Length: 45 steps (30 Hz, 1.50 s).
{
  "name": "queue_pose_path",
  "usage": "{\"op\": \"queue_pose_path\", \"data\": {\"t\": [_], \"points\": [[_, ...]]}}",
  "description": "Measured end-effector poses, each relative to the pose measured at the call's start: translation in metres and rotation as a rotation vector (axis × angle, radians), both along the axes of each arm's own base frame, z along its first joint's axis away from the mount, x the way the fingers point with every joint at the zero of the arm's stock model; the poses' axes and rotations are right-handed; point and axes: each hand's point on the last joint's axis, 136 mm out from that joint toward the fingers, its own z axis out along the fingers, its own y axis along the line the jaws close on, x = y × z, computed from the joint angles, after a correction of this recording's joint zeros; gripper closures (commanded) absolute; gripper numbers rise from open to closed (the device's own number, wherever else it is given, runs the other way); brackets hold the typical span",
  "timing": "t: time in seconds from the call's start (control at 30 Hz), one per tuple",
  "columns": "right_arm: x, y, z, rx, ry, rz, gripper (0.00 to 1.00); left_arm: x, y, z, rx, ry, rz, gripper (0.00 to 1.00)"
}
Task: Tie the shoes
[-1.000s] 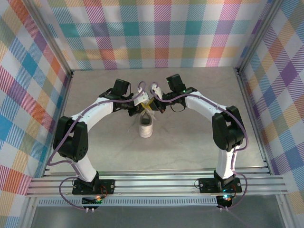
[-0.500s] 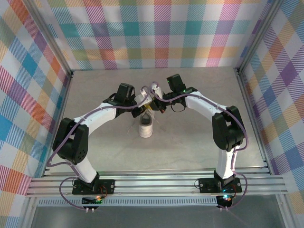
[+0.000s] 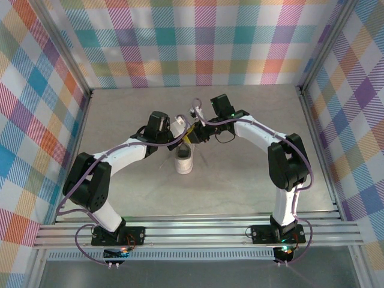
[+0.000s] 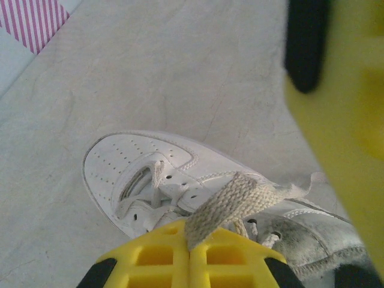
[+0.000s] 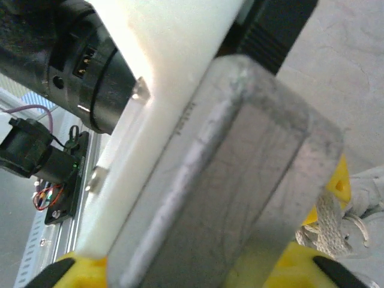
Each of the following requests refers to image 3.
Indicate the white sneaker shoe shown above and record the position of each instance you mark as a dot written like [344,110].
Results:
[183,162]

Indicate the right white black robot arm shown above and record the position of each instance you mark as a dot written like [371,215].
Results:
[285,162]

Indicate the left controller board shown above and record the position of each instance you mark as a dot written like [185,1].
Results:
[117,252]

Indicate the controller board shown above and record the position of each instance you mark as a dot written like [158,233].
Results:
[117,252]
[283,253]

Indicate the right controller board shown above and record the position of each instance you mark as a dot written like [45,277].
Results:
[283,253]

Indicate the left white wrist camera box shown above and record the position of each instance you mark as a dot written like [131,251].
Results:
[180,124]

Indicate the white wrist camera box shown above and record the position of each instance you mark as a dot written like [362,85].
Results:
[180,124]
[195,110]

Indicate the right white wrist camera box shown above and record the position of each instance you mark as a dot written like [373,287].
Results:
[195,110]

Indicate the left aluminium side rail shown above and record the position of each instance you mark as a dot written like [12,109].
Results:
[75,144]

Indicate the aluminium side rail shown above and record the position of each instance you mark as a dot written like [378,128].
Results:
[75,144]
[315,135]

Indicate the aluminium mounting rail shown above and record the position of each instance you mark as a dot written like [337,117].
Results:
[195,232]

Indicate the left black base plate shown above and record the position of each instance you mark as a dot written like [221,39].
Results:
[135,235]

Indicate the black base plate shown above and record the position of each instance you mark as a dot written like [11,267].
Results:
[135,235]
[261,233]

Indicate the right aluminium side rail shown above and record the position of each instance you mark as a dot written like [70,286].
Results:
[315,135]

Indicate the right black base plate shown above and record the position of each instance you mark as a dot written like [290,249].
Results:
[261,233]

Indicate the left aluminium frame post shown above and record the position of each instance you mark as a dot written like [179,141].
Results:
[66,51]

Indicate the aluminium frame post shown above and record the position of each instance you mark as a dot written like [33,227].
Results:
[327,45]
[66,51]

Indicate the right aluminium frame post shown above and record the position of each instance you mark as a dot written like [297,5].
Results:
[327,45]

